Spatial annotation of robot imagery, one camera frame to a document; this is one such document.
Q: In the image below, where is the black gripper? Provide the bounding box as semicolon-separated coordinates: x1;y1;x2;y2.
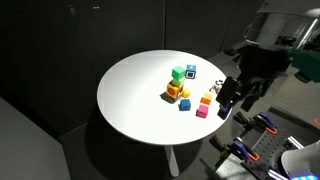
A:
215;44;293;120

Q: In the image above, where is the pink block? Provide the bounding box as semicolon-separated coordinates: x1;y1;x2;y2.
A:
196;104;210;119

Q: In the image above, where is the orange block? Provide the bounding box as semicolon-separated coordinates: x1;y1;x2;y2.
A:
200;92;214;106

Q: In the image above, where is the blue block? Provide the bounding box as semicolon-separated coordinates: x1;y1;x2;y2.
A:
178;98;192;112

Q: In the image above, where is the lime green block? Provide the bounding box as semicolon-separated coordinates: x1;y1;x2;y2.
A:
170;77;185;88

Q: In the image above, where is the checkered zebra fabric cube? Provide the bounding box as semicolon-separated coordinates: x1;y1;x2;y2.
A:
209;79;225;95

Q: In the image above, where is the purple clamp with orange tip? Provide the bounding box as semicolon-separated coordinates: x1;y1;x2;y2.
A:
233;111;279;136
209;134;261;168

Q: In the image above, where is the yellow ball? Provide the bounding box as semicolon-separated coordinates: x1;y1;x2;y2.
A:
181;88;192;99

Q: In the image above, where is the blue fabric picture cube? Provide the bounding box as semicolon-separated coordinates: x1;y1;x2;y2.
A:
184;64;198;80

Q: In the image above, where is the black perforated breadboard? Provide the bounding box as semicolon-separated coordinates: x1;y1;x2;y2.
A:
229;106;320;180

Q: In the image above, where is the orange shape sorter cube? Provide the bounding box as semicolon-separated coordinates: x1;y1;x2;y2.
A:
166;81;184;100

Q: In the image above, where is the white table leg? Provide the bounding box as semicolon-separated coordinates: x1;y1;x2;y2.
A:
164;144;181;178

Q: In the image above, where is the grey panel board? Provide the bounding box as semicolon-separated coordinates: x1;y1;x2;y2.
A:
0;96;72;180

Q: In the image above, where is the aluminium rail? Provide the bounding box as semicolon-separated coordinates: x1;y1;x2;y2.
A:
287;134;306;150
266;168;288;180

